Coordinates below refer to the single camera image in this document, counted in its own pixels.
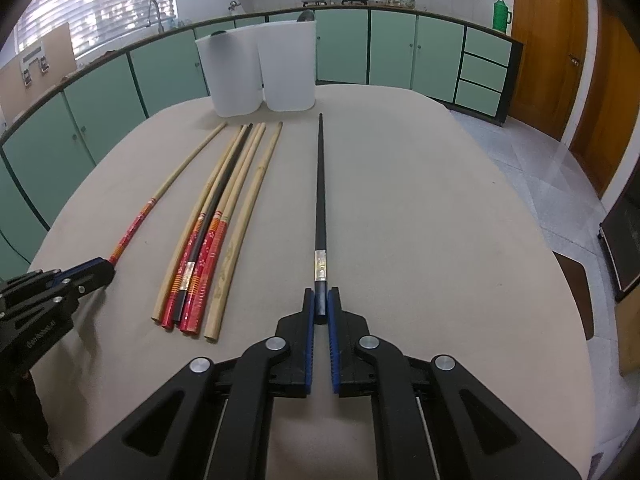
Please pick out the white plastic cup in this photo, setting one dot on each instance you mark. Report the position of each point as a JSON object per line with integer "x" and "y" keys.
{"x": 287, "y": 65}

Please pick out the green kitchen base cabinets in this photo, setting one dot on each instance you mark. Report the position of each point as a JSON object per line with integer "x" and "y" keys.
{"x": 390, "y": 50}

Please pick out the plain bamboo chopstick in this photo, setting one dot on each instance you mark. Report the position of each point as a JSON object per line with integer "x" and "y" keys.
{"x": 225, "y": 280}

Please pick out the metal sink faucet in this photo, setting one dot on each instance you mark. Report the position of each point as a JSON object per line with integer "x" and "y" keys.
{"x": 151, "y": 7}

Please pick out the white divided holder tray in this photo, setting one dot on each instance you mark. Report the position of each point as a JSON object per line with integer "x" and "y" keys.
{"x": 227, "y": 75}

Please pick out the window blinds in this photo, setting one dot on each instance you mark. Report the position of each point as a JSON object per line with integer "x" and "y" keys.
{"x": 100, "y": 0}

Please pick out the dark glass-front cabinet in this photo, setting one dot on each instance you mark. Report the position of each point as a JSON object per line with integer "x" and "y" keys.
{"x": 625, "y": 240}

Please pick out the green thermos bottle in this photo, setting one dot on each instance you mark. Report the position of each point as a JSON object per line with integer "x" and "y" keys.
{"x": 500, "y": 15}

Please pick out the brown wooden stool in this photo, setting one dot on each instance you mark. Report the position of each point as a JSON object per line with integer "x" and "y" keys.
{"x": 575, "y": 285}

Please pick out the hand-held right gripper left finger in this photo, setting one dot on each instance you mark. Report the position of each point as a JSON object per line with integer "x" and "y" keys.
{"x": 310, "y": 320}

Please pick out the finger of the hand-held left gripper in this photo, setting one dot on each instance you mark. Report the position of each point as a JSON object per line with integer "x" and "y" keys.
{"x": 62, "y": 274}
{"x": 92, "y": 275}

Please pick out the plain wooden door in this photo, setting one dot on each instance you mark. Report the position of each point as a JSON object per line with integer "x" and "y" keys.
{"x": 610, "y": 110}

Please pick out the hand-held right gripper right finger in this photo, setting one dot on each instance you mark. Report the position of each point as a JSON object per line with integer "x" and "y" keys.
{"x": 334, "y": 320}

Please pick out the black chopstick with silver band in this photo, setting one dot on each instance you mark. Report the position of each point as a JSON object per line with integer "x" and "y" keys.
{"x": 320, "y": 200}
{"x": 176, "y": 310}

